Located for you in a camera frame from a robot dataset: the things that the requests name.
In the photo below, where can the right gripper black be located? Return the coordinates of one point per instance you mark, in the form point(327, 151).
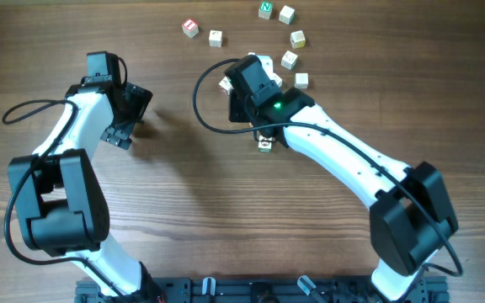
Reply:
point(238, 111)

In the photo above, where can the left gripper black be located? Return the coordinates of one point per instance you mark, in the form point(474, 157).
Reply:
point(129, 116)

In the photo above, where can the red O letter block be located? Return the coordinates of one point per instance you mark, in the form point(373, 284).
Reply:
point(225, 86)

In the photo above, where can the green brown circle block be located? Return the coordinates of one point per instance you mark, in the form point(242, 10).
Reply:
point(265, 144)

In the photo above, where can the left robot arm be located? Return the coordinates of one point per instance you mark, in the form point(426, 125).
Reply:
point(57, 212)

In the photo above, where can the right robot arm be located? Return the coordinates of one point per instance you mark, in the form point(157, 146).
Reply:
point(411, 214)

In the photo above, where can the blue edged picture block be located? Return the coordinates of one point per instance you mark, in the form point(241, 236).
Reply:
point(277, 79)

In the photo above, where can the white block behind finger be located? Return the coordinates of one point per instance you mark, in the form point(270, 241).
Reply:
point(289, 60)

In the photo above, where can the plain beige wooden block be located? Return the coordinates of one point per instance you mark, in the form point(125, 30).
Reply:
point(302, 80)

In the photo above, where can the white number 2 block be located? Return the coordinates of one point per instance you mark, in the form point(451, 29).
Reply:
point(215, 38)

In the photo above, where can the yellow edged wooden block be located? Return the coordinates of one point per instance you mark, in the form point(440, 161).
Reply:
point(297, 39)

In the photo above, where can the red I letter block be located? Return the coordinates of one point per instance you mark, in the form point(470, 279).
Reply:
point(190, 28)

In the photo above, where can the green N letter block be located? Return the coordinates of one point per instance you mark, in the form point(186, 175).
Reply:
point(265, 10)

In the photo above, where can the plain white wooden block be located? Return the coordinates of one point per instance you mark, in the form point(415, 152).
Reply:
point(286, 14)

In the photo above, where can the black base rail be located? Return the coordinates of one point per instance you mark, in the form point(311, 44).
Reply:
point(339, 289)

